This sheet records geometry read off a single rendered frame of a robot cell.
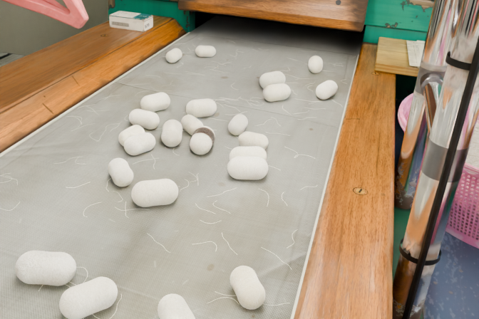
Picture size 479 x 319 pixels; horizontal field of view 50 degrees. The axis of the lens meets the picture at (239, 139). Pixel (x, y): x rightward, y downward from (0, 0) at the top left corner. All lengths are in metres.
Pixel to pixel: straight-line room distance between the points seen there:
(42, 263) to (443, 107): 0.26
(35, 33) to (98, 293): 1.87
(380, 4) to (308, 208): 0.49
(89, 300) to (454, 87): 0.24
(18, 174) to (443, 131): 0.35
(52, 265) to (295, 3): 0.59
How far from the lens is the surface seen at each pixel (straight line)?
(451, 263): 0.53
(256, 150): 0.48
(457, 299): 0.49
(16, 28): 2.20
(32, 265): 0.35
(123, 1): 0.98
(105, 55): 0.72
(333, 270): 0.34
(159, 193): 0.41
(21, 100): 0.58
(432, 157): 0.32
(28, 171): 0.49
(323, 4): 0.81
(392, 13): 0.86
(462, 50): 0.30
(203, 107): 0.57
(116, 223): 0.41
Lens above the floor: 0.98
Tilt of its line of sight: 26 degrees down
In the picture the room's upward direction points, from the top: 4 degrees clockwise
